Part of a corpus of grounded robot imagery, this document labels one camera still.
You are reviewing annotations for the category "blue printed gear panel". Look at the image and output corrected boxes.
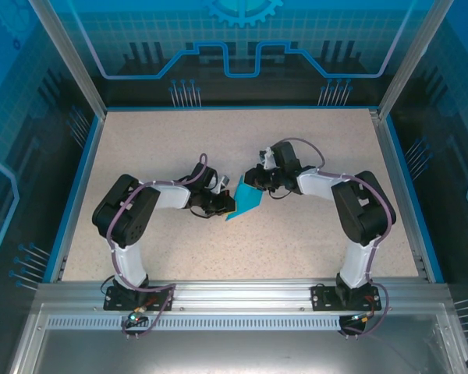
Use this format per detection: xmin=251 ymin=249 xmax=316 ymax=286
xmin=46 ymin=0 xmax=438 ymax=108

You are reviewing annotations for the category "aluminium mounting rail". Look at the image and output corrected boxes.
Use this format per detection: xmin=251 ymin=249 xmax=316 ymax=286
xmin=37 ymin=277 xmax=452 ymax=312

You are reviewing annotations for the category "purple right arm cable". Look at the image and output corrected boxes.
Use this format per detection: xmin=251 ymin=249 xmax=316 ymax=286
xmin=282 ymin=137 xmax=395 ymax=340

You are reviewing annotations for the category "slotted metal cable duct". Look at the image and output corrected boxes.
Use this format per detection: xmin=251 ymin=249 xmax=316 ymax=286
xmin=46 ymin=316 xmax=375 ymax=332

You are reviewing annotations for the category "grey sheet metal tray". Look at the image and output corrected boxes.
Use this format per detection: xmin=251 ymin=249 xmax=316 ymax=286
xmin=7 ymin=303 xmax=468 ymax=374

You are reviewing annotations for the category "blue printed side panel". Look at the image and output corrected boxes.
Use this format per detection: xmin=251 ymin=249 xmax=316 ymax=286
xmin=381 ymin=0 xmax=468 ymax=374
xmin=0 ymin=0 xmax=102 ymax=374

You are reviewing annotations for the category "aluminium frame post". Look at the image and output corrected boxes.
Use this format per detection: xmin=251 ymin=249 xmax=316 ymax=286
xmin=27 ymin=0 xmax=109 ymax=120
xmin=376 ymin=0 xmax=456 ymax=120

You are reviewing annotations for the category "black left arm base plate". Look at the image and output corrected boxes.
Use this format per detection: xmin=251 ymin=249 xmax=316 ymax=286
xmin=103 ymin=285 xmax=176 ymax=312

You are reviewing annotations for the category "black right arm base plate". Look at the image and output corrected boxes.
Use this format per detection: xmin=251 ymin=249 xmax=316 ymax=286
xmin=310 ymin=284 xmax=379 ymax=312

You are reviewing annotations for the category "cable connector with green light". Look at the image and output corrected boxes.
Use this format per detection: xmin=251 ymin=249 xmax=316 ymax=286
xmin=122 ymin=307 xmax=147 ymax=340
xmin=339 ymin=311 xmax=378 ymax=338

